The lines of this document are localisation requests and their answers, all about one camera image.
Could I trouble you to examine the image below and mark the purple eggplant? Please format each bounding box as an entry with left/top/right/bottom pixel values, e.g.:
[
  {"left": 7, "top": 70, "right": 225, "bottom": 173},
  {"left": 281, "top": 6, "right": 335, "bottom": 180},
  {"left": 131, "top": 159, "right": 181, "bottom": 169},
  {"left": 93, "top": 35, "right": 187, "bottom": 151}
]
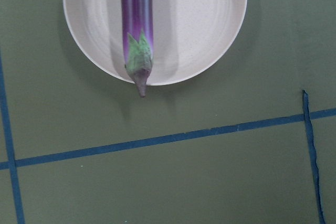
[{"left": 121, "top": 0, "right": 154, "bottom": 98}]

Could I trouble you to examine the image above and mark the pink plate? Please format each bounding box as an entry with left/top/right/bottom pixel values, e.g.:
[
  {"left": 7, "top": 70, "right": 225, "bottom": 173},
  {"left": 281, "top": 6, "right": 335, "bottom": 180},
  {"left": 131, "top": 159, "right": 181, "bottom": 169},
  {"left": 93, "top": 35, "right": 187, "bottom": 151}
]
[{"left": 63, "top": 0, "right": 247, "bottom": 86}]

